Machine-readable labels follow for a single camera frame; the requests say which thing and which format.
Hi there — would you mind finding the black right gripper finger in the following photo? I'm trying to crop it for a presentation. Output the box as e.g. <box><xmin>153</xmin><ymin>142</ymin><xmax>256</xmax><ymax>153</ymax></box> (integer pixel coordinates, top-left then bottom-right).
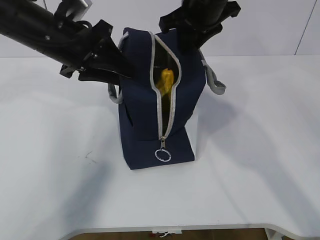
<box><xmin>176</xmin><ymin>26</ymin><xmax>200</xmax><ymax>54</ymax></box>
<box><xmin>193</xmin><ymin>31</ymin><xmax>220</xmax><ymax>50</ymax></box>

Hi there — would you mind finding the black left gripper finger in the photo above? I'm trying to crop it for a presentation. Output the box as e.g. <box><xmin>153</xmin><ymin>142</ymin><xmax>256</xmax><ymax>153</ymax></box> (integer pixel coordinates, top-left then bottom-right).
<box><xmin>94</xmin><ymin>37</ymin><xmax>135</xmax><ymax>78</ymax></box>
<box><xmin>77</xmin><ymin>67</ymin><xmax>133</xmax><ymax>83</ymax></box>

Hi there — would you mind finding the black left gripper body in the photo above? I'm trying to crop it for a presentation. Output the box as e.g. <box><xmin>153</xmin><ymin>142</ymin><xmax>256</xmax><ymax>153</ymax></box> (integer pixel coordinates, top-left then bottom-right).
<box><xmin>59</xmin><ymin>20</ymin><xmax>113</xmax><ymax>79</ymax></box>

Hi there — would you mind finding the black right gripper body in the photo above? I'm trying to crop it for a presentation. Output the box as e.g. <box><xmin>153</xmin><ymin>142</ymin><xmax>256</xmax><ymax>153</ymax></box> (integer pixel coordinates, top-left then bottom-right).
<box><xmin>159</xmin><ymin>0</ymin><xmax>241</xmax><ymax>33</ymax></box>

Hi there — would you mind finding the yellow pear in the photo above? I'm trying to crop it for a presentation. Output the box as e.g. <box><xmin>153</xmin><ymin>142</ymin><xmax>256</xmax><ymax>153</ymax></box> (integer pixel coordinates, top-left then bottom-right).
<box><xmin>155</xmin><ymin>68</ymin><xmax>175</xmax><ymax>97</ymax></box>

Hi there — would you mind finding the navy blue lunch bag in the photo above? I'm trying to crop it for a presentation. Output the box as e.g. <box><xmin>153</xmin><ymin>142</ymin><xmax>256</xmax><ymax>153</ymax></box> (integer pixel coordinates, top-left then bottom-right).
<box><xmin>108</xmin><ymin>27</ymin><xmax>226</xmax><ymax>170</ymax></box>

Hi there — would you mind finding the silver zipper pull ring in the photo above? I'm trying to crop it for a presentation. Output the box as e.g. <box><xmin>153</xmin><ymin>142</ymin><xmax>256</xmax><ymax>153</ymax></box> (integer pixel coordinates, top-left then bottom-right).
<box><xmin>154</xmin><ymin>136</ymin><xmax>172</xmax><ymax>163</ymax></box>

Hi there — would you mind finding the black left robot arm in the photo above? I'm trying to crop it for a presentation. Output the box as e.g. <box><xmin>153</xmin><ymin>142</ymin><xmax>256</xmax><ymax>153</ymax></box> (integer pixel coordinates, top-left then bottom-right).
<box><xmin>0</xmin><ymin>0</ymin><xmax>135</xmax><ymax>85</ymax></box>

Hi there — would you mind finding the white tape on table edge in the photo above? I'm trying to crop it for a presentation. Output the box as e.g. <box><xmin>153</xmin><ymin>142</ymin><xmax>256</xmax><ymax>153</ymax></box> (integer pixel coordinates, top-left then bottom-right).
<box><xmin>151</xmin><ymin>227</ymin><xmax>183</xmax><ymax>238</ymax></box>

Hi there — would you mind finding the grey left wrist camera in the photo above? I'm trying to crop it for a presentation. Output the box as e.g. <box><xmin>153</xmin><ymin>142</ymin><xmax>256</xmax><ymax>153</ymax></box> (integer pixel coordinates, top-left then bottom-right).
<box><xmin>57</xmin><ymin>0</ymin><xmax>93</xmax><ymax>21</ymax></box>

